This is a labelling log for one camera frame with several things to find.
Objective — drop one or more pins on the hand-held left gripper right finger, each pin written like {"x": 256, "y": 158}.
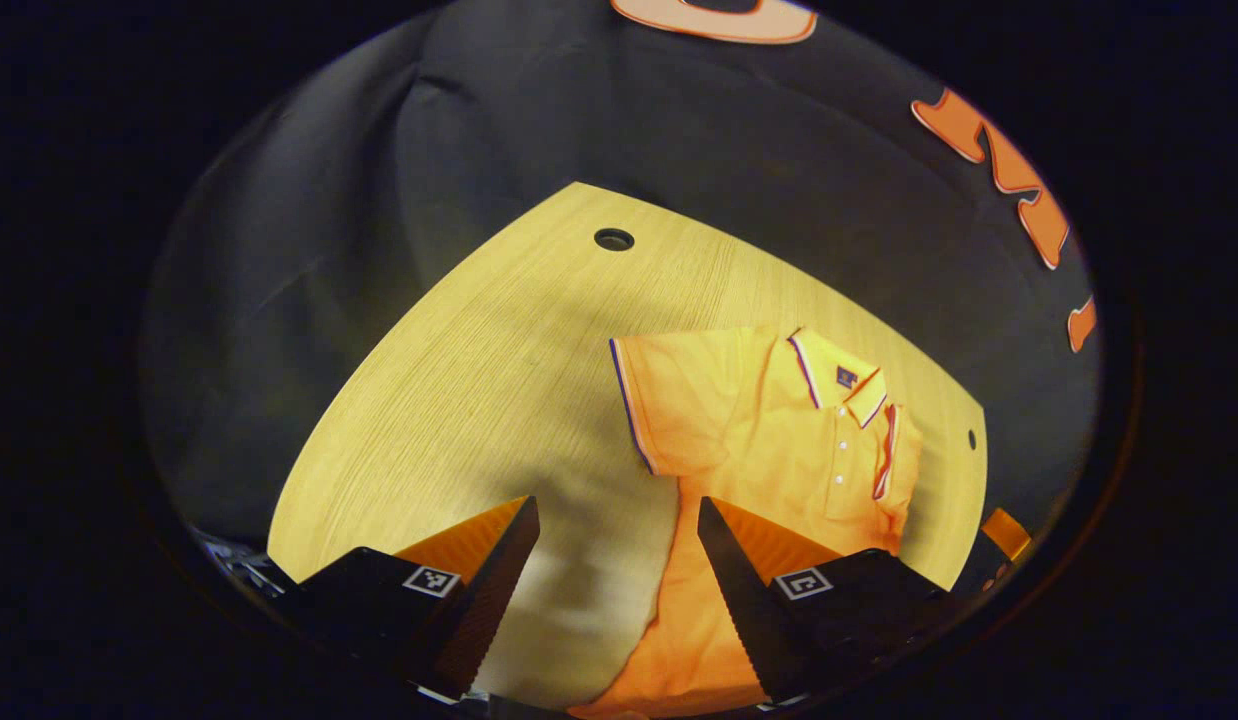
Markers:
{"x": 749, "y": 600}

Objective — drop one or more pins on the orange T-shirt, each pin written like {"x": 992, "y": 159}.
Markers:
{"x": 769, "y": 440}

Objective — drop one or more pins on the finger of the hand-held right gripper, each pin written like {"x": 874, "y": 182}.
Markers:
{"x": 1007, "y": 532}

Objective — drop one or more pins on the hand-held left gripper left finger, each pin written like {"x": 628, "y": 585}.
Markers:
{"x": 484, "y": 600}

